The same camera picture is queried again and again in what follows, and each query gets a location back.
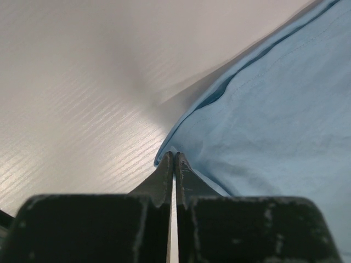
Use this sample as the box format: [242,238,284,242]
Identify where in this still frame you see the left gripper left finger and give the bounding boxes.
[1,153,173,262]

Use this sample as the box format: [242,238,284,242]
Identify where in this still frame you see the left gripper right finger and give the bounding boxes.
[175,153,342,262]

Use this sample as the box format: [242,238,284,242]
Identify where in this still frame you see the light blue t shirt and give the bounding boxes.
[155,1,350,254]

